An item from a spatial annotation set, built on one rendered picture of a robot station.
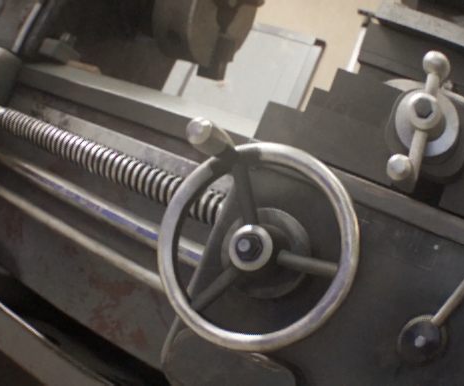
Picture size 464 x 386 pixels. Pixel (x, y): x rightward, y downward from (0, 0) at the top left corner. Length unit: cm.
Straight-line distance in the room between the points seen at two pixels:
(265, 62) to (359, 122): 396
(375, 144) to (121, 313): 47
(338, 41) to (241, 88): 76
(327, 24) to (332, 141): 401
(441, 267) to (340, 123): 19
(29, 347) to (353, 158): 48
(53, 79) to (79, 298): 38
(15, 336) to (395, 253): 51
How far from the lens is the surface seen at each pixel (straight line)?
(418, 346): 63
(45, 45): 121
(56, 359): 85
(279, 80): 459
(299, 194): 73
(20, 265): 113
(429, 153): 64
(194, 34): 125
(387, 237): 69
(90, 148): 96
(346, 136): 72
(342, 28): 468
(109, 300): 101
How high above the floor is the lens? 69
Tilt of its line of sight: 4 degrees up
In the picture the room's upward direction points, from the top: 23 degrees clockwise
